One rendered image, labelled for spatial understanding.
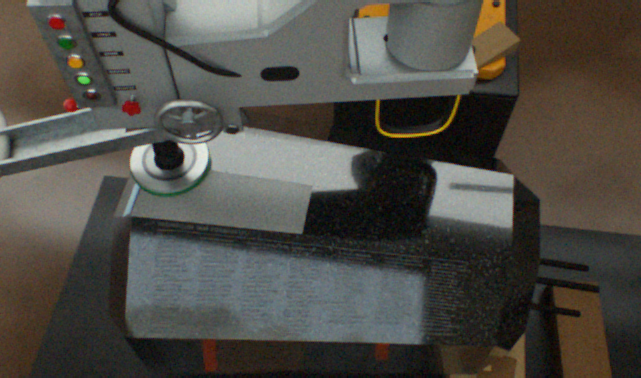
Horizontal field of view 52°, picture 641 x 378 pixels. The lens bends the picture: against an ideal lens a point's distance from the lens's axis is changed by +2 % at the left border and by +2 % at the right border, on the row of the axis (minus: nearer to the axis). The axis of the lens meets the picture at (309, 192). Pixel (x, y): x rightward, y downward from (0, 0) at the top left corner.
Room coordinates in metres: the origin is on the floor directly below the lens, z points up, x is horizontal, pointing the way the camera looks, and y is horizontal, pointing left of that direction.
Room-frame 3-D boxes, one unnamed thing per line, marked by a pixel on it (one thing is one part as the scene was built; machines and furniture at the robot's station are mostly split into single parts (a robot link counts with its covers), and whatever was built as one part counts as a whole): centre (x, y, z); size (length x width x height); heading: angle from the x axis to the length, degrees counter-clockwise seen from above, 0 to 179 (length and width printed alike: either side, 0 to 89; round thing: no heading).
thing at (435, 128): (1.05, -0.28, 1.10); 0.23 x 0.03 x 0.32; 92
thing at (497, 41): (1.49, -0.57, 0.80); 0.20 x 0.10 x 0.05; 120
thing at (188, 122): (0.92, 0.26, 1.24); 0.15 x 0.10 x 0.15; 92
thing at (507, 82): (1.69, -0.43, 0.37); 0.66 x 0.66 x 0.74; 81
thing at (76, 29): (0.92, 0.45, 1.41); 0.08 x 0.03 x 0.28; 92
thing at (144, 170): (1.04, 0.38, 0.89); 0.21 x 0.21 x 0.01
